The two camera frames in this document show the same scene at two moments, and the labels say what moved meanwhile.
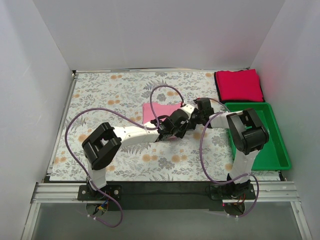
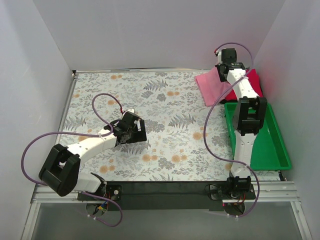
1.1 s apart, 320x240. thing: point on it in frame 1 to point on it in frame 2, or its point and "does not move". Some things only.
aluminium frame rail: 61,193 does not move
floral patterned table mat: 204,154 does not move
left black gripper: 162,124 to 136,128
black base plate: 166,196 does not move
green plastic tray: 273,155 does not move
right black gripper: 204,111 to 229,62
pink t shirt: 162,111 to 212,89
